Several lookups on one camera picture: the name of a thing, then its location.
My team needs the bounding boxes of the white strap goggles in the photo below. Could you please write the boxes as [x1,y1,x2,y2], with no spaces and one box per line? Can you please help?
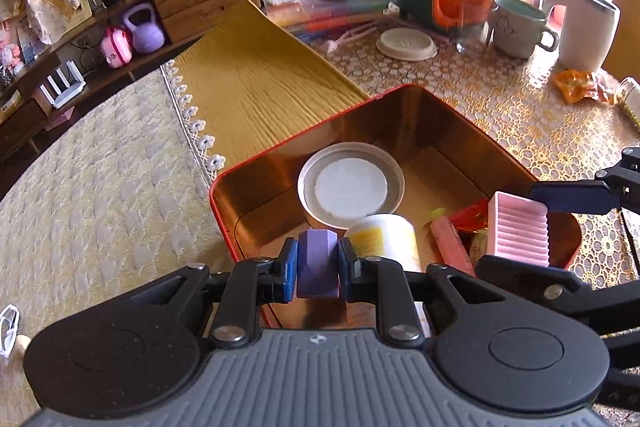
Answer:
[0,304,21,359]

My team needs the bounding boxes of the gold lace tablecloth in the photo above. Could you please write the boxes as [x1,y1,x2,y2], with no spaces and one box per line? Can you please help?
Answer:
[312,17,640,284]

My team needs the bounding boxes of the white router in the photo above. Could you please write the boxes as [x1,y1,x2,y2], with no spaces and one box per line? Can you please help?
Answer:
[39,62,86,110]

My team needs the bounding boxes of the white bottle with yellow cap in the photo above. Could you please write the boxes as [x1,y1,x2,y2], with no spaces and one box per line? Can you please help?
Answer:
[345,214,424,274]

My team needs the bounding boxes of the pink plastic handle tool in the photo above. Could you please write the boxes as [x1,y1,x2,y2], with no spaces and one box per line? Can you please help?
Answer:
[322,22,382,53]

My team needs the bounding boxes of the purple kettlebell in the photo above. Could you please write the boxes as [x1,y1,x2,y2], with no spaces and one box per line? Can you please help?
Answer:
[122,4,165,54]

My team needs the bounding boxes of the round cream tin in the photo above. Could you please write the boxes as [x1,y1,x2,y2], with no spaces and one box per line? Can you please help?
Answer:
[297,142,406,231]

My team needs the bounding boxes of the red tin box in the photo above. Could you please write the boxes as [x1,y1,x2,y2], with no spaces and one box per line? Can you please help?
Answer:
[210,84,584,329]

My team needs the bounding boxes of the small clear jar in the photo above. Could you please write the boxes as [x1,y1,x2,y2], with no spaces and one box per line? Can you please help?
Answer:
[614,77,640,128]

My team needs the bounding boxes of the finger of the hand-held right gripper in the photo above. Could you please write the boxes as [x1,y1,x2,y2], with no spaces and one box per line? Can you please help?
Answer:
[530,147,640,214]
[475,255,640,334]

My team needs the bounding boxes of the wooden media cabinet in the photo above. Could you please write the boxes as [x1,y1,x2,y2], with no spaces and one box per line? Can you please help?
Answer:
[0,0,264,164]

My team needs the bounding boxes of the grey-green mug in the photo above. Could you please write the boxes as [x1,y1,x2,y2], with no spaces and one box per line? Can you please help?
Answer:
[487,0,560,60]

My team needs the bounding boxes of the round white lid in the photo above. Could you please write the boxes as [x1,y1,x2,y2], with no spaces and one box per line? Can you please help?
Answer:
[376,28,437,60]

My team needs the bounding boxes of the pink tube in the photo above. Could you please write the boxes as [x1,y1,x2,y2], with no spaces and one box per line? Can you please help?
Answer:
[429,216,477,278]

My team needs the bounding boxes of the stack of books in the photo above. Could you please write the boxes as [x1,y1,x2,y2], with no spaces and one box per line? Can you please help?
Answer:
[263,0,401,40]

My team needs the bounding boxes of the orange snack wrapper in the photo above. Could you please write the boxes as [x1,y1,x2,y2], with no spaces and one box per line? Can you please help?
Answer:
[552,69,616,106]

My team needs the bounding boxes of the clear drinking glass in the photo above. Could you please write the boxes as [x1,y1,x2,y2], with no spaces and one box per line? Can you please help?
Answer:
[456,0,494,54]

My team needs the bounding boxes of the purple faceted block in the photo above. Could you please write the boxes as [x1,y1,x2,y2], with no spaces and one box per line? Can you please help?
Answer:
[296,229,342,301]

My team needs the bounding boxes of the red snack packet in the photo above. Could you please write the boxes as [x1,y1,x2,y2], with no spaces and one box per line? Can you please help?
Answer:
[447,199,491,234]

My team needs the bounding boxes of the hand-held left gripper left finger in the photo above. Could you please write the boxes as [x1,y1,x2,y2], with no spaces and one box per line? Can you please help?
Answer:
[150,237,301,349]

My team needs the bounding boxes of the white pitcher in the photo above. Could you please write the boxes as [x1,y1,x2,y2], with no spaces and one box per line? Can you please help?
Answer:
[542,0,621,73]

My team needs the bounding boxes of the yellow table runner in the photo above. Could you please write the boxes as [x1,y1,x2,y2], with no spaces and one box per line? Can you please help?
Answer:
[162,0,372,168]

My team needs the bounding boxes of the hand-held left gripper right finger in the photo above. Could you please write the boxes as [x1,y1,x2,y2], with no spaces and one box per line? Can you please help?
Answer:
[337,237,484,343]

